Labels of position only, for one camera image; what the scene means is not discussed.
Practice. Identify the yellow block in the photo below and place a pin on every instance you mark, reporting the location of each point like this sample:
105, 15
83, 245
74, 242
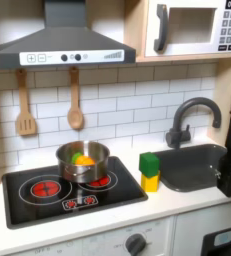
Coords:
150, 183

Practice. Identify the grey range hood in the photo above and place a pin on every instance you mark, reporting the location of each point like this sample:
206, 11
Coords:
63, 40

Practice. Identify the green block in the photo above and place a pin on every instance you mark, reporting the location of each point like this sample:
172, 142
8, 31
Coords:
149, 164

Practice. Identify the green toy vegetable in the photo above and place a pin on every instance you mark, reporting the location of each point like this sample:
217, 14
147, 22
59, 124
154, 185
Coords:
75, 156

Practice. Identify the steel pot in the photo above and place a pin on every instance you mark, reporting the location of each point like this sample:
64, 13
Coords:
87, 171

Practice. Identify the wooden slotted spatula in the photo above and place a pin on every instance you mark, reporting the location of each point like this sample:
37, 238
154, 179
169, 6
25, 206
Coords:
25, 123

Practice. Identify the white kitchen cabinet front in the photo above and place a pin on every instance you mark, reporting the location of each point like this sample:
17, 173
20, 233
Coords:
103, 241

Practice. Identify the white toy microwave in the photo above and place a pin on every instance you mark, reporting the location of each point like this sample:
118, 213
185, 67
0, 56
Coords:
193, 46

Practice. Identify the wooden spoon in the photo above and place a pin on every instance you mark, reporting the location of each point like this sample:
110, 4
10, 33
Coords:
75, 116

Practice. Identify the black stove top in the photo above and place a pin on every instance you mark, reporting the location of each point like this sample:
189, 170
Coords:
30, 210

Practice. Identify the black appliance door panel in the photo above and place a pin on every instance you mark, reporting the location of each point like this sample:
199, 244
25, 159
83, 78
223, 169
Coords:
220, 246

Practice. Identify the dark grey tap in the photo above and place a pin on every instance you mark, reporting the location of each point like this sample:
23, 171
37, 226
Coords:
178, 133

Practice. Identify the orange toy vegetable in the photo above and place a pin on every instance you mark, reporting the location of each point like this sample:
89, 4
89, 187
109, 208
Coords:
85, 161

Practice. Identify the grey oven knob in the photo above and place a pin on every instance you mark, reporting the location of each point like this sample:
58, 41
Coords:
135, 245

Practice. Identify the dark grey sink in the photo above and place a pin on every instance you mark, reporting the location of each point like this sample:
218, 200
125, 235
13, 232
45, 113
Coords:
190, 166

